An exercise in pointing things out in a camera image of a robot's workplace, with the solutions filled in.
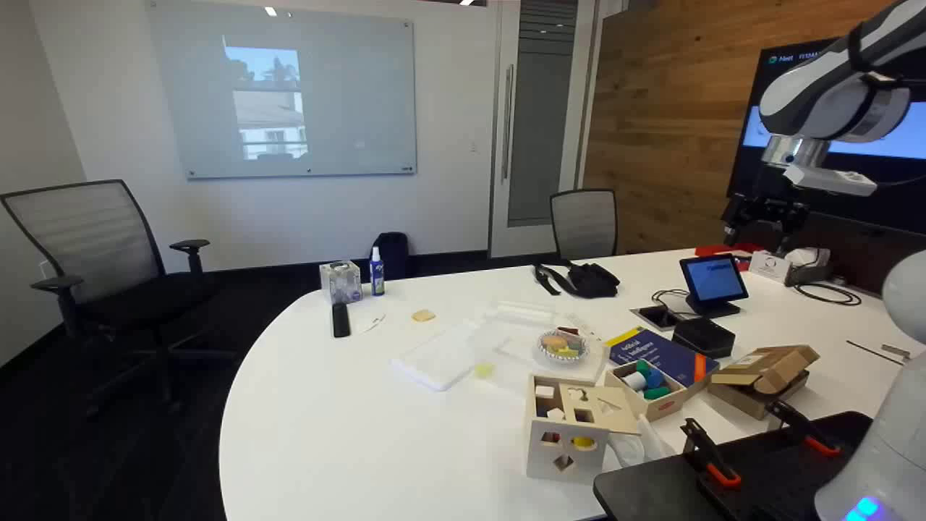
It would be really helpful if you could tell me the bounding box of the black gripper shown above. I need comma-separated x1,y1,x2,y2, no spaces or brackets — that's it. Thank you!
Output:
722,190,816,255

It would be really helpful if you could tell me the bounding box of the wooden shape sorter box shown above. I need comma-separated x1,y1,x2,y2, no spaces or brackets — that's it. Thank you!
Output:
523,373,644,488

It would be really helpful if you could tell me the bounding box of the white grey small box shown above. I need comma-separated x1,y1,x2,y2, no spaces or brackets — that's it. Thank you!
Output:
750,247,832,289

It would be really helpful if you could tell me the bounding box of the red box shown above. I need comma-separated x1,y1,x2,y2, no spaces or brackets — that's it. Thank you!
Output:
690,240,763,263

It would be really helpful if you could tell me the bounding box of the small black box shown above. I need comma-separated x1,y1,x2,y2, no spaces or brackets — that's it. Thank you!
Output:
672,318,737,359

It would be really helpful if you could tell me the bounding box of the brown cardboard box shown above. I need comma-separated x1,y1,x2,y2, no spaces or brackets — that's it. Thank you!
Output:
708,341,822,424

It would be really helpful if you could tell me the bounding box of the box of coloured blocks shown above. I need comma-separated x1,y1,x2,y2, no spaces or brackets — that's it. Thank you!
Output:
602,357,688,424

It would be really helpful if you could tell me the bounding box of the black tablet display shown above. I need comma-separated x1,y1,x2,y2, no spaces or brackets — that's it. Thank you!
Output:
677,253,753,318

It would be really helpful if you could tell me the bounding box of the flat black square pad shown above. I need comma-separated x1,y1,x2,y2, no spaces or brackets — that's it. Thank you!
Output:
631,301,683,331

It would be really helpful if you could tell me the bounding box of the thin metal pen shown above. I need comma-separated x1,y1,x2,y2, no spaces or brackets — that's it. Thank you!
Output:
845,336,913,369

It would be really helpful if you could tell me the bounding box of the blue book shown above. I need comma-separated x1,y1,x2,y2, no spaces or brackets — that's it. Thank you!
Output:
605,326,721,392

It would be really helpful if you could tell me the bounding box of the grey mesh office chair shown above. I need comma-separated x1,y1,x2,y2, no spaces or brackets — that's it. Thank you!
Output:
547,187,622,263

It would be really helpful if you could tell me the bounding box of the black orange clamp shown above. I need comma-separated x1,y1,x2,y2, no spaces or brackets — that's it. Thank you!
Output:
763,401,841,462
677,417,745,491

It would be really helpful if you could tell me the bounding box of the bowl of colourful pieces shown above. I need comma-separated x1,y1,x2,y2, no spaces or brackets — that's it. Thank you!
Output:
534,326,591,370

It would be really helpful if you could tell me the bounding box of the grey office door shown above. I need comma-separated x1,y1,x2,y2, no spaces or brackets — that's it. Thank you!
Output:
488,0,605,262

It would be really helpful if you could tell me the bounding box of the clear plastic tray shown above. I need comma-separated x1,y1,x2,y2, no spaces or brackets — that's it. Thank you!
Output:
469,305,562,365

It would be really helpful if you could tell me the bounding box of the clear plastic container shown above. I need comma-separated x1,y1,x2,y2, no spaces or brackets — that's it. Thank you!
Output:
390,331,479,394

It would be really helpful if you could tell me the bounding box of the black backpack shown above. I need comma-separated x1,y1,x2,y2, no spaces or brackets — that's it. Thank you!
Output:
374,229,414,282

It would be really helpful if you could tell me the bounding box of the small blue spray bottle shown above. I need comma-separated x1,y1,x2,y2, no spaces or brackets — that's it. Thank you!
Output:
368,245,387,298

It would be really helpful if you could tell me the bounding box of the clear tissue container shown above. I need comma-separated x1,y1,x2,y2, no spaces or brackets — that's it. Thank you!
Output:
317,258,363,307

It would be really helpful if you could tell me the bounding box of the black remote control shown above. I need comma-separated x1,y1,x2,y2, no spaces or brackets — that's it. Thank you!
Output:
330,298,352,341

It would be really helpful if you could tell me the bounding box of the black mesh office chair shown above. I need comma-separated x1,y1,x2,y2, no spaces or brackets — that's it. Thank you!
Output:
0,178,220,410

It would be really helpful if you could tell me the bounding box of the black coiled cable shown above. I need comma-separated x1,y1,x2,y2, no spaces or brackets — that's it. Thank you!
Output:
793,278,866,311

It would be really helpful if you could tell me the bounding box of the large black wall monitor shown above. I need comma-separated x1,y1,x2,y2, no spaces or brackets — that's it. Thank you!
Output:
722,39,926,240

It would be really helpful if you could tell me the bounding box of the black strap bag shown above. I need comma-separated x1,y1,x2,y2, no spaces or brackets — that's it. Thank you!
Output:
531,258,622,301

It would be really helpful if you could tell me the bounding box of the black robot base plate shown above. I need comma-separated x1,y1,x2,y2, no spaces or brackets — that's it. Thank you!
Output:
591,410,877,521

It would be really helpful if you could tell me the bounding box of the glass wall whiteboard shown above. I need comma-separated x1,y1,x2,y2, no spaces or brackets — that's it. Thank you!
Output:
149,0,418,184

